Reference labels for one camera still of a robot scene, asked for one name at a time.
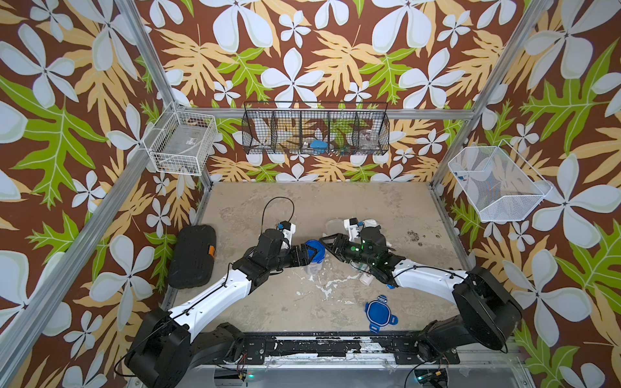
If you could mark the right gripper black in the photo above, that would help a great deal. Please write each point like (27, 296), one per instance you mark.
(341, 242)

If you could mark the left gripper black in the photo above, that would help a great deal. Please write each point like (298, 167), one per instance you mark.
(296, 250)

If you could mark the white packet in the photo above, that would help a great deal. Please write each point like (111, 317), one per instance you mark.
(370, 223)

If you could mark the small white toiletry tube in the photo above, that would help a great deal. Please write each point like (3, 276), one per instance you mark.
(366, 279)

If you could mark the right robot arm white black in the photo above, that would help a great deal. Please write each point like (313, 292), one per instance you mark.
(488, 314)

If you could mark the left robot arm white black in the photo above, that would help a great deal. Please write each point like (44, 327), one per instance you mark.
(163, 351)

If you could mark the black tool case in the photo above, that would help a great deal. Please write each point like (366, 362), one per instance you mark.
(193, 257)

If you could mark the blue item in basket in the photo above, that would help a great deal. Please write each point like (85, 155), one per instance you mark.
(319, 146)

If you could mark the white mesh basket right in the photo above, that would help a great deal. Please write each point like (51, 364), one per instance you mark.
(499, 183)

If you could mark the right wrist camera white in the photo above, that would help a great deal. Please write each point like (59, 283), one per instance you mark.
(353, 227)

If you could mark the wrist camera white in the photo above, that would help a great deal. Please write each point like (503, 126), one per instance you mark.
(288, 229)
(353, 227)

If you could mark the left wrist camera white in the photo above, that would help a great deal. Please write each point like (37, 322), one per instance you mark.
(288, 229)

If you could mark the left camera cable black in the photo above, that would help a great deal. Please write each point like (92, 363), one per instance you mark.
(276, 210)

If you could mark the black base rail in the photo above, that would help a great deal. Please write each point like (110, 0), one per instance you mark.
(399, 347)

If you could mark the black wire basket back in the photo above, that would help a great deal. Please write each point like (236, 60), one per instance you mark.
(349, 128)

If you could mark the white wire basket left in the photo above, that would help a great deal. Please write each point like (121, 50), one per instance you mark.
(180, 140)

